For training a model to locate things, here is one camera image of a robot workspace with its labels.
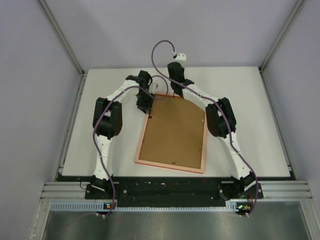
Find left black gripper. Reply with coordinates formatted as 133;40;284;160
135;90;156;115

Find red picture frame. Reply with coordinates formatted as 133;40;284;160
134;95;208;174

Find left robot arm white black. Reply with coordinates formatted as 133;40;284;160
92;70;157;181

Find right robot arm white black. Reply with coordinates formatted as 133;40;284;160
167;62;259;198

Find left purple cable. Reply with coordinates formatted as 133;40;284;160
92;75;170;218

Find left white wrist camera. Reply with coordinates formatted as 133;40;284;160
149;82;159;94

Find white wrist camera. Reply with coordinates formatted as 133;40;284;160
172;51;187;68
149;82;159;94

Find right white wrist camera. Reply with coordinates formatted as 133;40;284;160
172;51;187;68

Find right corner aluminium post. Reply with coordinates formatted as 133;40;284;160
258;0;307;72

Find corner aluminium post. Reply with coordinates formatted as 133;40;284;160
258;0;307;72
37;0;86;76

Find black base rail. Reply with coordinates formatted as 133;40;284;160
56;175;263;207

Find left corner aluminium post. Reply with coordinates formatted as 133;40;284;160
37;0;86;76

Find grey slotted cable duct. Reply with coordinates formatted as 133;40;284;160
50;201;250;214

